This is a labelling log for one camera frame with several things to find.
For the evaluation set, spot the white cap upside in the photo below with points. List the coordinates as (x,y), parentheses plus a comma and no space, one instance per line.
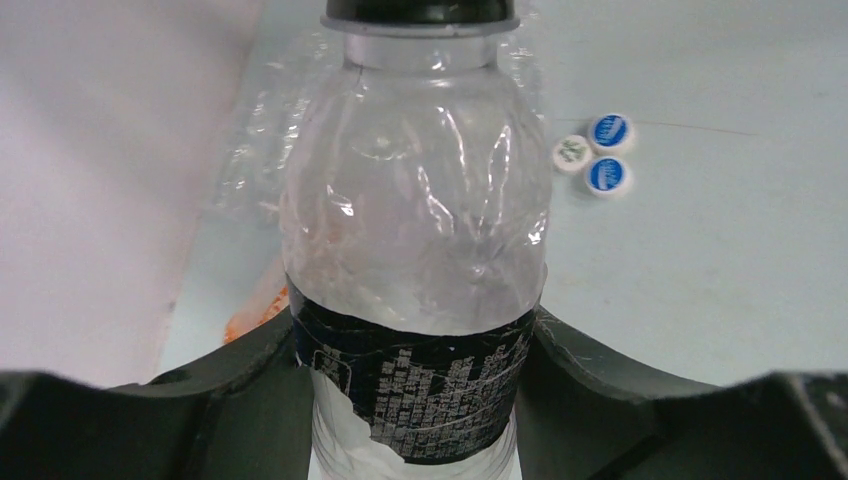
(572,154)

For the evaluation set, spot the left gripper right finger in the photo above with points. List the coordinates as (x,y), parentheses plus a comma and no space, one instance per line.
(586,411)

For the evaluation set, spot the small clear bottle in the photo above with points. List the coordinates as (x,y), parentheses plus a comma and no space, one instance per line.
(414,226)

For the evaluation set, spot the orange labelled bottle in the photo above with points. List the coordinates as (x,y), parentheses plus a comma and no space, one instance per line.
(269,297)

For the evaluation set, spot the clear bottle nearest caps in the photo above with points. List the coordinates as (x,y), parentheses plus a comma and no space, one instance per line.
(282,81)

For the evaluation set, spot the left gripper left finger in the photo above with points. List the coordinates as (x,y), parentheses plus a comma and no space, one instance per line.
(240,412)

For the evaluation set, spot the blue cap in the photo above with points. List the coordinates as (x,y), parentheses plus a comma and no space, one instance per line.
(611,134)
(608,177)

